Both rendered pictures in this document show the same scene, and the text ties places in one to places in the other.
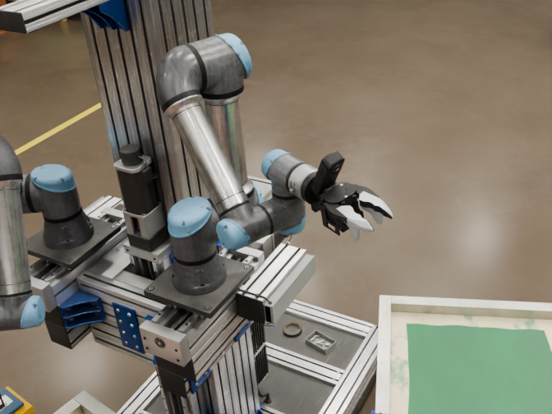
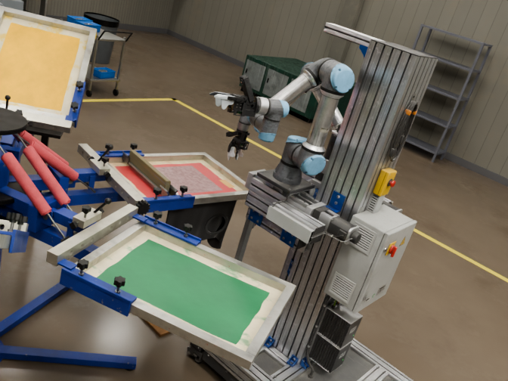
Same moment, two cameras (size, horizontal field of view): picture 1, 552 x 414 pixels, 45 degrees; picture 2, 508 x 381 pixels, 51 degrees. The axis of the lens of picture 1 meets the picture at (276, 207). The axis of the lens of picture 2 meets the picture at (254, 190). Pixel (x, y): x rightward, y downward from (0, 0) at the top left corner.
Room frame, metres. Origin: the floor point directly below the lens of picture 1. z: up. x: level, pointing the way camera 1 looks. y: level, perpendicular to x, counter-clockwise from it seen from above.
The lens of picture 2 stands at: (1.42, -2.35, 2.21)
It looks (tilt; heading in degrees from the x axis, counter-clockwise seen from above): 23 degrees down; 93
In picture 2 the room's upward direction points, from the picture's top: 16 degrees clockwise
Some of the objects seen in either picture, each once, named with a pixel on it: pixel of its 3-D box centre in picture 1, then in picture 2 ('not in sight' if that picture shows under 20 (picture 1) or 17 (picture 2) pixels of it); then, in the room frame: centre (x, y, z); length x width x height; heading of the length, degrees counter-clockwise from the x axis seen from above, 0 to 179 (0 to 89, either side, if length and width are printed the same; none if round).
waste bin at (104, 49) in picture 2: not in sight; (98, 38); (-2.20, 6.39, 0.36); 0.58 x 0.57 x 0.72; 148
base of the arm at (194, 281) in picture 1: (197, 263); (289, 169); (1.45, 0.23, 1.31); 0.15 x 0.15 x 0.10
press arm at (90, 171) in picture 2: not in sight; (88, 175); (0.47, 0.06, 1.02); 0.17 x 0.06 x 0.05; 49
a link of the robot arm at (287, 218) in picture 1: (283, 211); (267, 127); (1.29, -0.02, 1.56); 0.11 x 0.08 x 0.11; 124
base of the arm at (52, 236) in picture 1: (66, 222); not in sight; (1.71, 0.65, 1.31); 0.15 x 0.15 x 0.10
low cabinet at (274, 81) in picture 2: not in sight; (302, 88); (1.29, 7.59, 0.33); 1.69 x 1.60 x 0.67; 148
